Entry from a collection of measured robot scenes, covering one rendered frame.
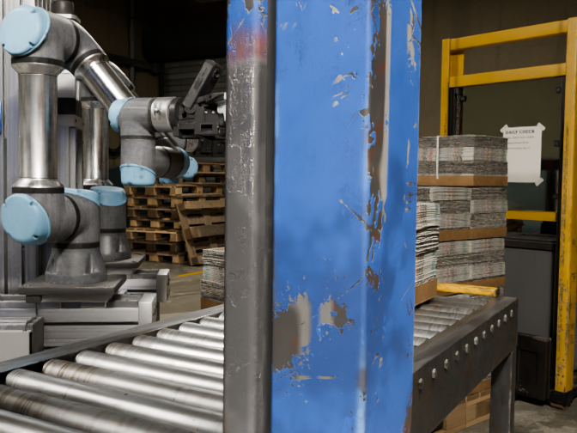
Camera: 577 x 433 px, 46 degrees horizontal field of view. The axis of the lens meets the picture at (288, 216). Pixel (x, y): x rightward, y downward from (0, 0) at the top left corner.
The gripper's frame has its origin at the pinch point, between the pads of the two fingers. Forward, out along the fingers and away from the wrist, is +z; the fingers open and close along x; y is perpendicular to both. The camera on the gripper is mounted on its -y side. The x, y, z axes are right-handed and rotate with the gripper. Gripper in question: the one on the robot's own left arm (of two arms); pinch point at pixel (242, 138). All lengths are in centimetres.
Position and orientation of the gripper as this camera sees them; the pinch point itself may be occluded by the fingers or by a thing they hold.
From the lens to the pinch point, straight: 262.4
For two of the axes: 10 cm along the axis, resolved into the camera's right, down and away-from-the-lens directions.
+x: 5.2, 1.9, -8.3
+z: 8.5, -0.1, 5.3
